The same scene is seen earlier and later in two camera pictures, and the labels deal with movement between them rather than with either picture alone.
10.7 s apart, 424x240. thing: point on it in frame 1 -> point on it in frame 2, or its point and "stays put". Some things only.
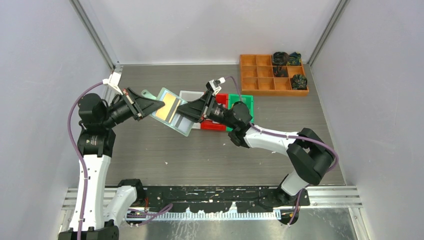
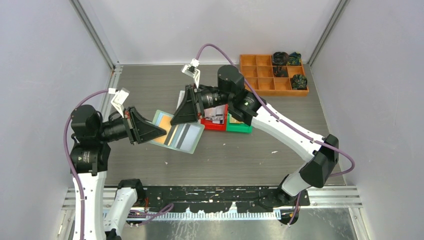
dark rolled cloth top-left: [280, 58] stays put
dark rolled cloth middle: [278, 72] stays put
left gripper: [139, 106] -> [138, 127]
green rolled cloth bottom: [299, 82] stays put
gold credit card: [166, 112] -> [165, 125]
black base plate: [214, 199] stays put
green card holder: [169, 114] -> [183, 137]
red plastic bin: [208, 125] stays put
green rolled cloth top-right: [295, 59] stays put
